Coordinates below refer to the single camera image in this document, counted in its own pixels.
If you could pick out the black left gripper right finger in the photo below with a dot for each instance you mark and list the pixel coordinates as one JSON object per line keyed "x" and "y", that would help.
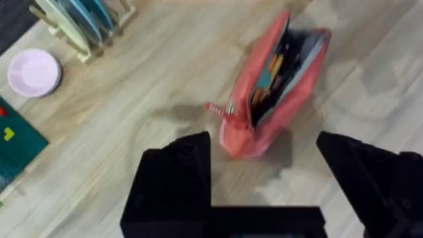
{"x": 367, "y": 178}

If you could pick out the pink plastic bowl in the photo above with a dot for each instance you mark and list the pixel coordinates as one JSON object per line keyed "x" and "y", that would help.
{"x": 33, "y": 72}

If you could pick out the green board with toy blocks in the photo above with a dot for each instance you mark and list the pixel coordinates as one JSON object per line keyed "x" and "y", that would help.
{"x": 16, "y": 142}

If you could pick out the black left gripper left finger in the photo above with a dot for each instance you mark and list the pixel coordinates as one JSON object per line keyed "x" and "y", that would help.
{"x": 172, "y": 185}

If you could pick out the wooden peg plate rack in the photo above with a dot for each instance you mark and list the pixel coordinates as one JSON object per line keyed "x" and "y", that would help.
{"x": 99, "y": 43}

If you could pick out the pale green plate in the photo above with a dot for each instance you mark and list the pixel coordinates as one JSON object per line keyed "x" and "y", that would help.
{"x": 62, "y": 23}

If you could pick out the red zip pencil bag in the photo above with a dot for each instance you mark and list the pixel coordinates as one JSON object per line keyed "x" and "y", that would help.
{"x": 264, "y": 99}

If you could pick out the blue plate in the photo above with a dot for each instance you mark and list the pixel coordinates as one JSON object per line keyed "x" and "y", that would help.
{"x": 84, "y": 16}

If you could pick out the teal plate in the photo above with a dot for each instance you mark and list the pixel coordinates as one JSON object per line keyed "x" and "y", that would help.
{"x": 99, "y": 11}

